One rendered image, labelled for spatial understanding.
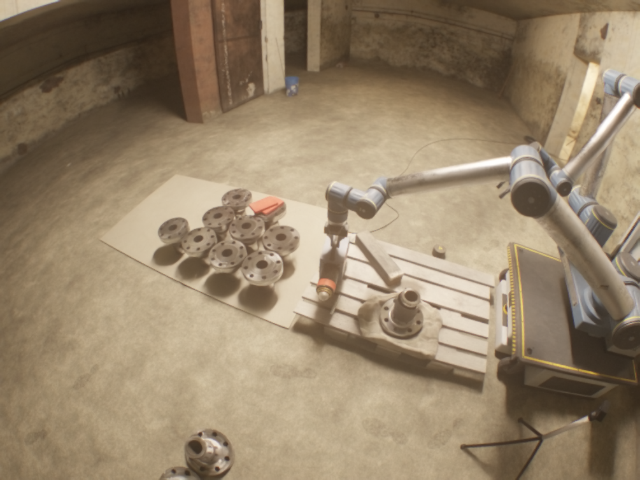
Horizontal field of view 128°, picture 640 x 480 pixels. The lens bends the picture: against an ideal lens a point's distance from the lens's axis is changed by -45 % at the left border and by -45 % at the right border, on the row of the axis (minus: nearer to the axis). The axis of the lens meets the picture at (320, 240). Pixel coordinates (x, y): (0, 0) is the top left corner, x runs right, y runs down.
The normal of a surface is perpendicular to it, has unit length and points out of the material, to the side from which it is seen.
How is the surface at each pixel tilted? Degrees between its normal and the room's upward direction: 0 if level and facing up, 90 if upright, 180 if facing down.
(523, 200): 90
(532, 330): 0
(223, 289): 0
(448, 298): 0
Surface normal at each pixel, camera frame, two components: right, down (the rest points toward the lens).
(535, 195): -0.53, 0.58
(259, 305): 0.02, -0.73
